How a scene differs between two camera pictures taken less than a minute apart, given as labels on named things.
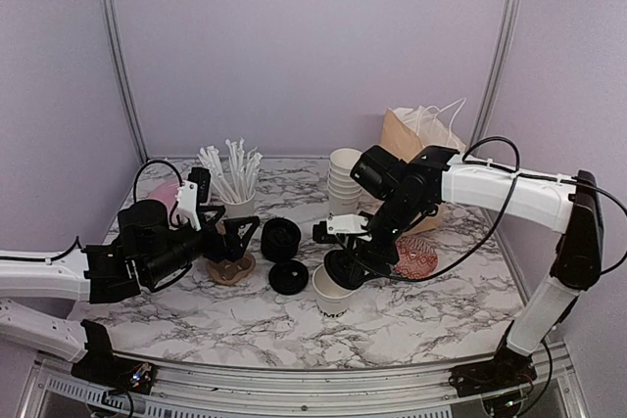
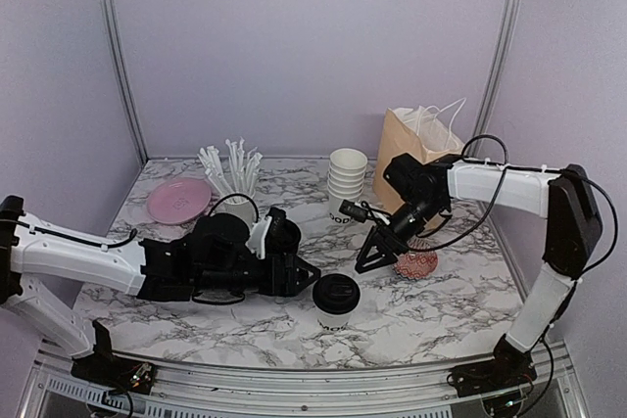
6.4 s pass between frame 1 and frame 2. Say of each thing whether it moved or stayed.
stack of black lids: stayed
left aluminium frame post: stayed
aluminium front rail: stayed
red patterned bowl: stayed
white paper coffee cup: moved
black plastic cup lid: moved
